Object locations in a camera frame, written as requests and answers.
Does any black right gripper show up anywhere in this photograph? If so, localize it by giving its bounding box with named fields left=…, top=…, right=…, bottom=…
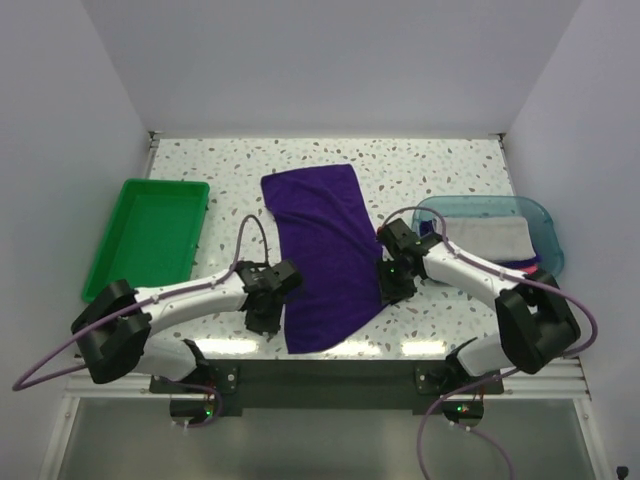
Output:
left=374, top=255, right=417, bottom=307

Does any purple towel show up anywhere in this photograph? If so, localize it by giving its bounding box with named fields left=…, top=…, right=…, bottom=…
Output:
left=261, top=165, right=383, bottom=354
left=418, top=219, right=544, bottom=269

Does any grey white towel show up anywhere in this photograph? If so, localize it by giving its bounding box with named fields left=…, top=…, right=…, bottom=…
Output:
left=442, top=215, right=537, bottom=262

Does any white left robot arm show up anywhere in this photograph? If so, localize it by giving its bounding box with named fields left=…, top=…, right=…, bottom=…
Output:
left=71, top=260, right=303, bottom=393

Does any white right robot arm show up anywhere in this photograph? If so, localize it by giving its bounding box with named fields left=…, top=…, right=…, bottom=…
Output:
left=377, top=219, right=581, bottom=393

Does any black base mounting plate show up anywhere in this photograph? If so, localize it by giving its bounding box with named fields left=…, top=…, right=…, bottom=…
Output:
left=149, top=358, right=506, bottom=417

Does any green plastic bin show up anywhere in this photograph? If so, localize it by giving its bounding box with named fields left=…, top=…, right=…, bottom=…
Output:
left=81, top=179, right=210, bottom=303

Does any teal transparent plastic tray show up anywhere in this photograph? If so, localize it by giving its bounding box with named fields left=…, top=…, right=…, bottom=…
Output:
left=419, top=195, right=565, bottom=276

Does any aluminium frame rail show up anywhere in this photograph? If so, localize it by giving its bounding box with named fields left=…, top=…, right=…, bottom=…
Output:
left=65, top=359, right=589, bottom=399

